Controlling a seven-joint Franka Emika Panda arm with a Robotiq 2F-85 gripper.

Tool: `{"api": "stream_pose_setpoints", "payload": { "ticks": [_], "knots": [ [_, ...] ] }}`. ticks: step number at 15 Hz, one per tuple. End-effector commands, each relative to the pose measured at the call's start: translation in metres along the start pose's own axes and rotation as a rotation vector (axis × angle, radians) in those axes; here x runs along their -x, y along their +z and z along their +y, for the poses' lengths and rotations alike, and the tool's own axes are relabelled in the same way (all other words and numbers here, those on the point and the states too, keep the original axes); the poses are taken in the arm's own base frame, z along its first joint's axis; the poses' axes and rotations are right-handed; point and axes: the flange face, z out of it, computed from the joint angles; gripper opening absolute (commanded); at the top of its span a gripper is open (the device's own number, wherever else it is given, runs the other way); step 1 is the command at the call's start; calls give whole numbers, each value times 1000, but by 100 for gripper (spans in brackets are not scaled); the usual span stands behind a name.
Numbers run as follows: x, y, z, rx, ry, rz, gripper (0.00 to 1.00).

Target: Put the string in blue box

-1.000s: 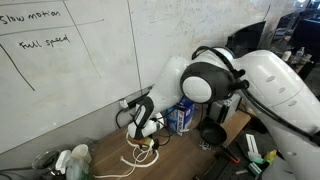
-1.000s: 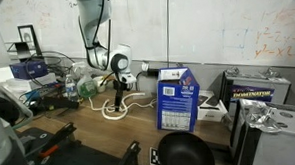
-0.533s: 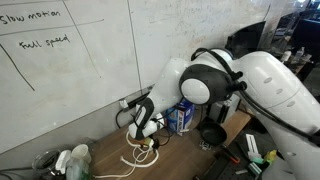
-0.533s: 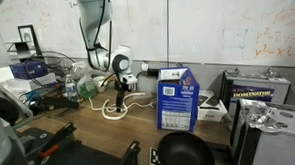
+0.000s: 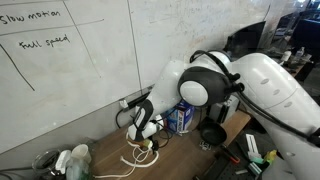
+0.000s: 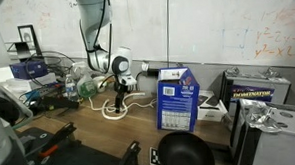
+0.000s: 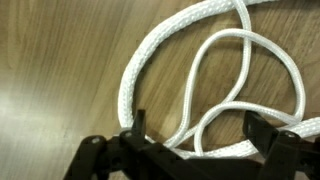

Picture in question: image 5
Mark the black clamp with orange handle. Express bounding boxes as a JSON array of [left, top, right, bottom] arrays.
[[218, 143, 242, 165]]

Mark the white plastic bracket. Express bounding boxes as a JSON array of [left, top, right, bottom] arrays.
[[245, 133, 263, 160]]

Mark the white paper cup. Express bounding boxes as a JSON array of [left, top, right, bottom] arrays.
[[70, 143, 93, 164]]

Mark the white string rope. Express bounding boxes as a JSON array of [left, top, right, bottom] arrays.
[[93, 131, 161, 179]]

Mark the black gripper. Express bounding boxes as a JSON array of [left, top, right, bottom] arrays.
[[150, 139, 161, 156]]

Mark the black round bowl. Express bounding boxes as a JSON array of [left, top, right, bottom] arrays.
[[198, 116, 228, 147]]

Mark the teal small object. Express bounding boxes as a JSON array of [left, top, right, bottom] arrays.
[[247, 156, 264, 177]]

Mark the black power strip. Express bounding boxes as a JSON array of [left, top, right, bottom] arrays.
[[119, 91, 151, 113]]

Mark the black power cable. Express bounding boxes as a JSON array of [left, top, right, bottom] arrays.
[[114, 109, 126, 130]]

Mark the white wall whiteboard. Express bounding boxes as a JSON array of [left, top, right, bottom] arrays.
[[0, 0, 278, 156]]

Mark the green spray bottle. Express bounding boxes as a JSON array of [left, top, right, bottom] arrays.
[[54, 149, 92, 180]]

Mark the large plain grey battery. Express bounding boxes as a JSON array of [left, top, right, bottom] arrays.
[[206, 94, 241, 124]]

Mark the black optical breadboard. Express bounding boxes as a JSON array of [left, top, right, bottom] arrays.
[[193, 126, 284, 180]]

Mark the clear glass jar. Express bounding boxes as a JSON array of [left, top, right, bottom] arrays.
[[31, 148, 62, 178]]

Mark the small clear bottle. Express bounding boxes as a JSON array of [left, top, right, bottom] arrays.
[[294, 46, 306, 63]]

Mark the yellow green small object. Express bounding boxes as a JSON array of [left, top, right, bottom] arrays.
[[263, 149, 279, 165]]

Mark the blue cardboard box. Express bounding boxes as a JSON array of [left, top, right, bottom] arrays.
[[163, 99, 196, 135]]

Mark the plain black clamp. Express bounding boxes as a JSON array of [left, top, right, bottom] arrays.
[[193, 155, 231, 180]]

